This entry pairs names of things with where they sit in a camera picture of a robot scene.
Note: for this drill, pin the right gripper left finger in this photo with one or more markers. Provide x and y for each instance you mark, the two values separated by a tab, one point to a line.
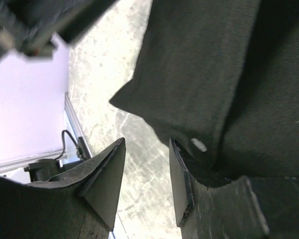
80	203

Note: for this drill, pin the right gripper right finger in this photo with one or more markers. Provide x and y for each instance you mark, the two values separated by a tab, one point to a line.
208	206

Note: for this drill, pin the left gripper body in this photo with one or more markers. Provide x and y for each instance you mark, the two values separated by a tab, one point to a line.
27	26

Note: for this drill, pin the black long sleeve shirt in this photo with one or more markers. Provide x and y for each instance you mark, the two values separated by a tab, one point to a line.
221	77

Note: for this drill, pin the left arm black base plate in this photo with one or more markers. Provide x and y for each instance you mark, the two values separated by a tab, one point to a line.
44	169

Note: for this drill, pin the aluminium front rail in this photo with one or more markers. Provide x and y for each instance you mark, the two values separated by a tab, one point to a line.
13	170

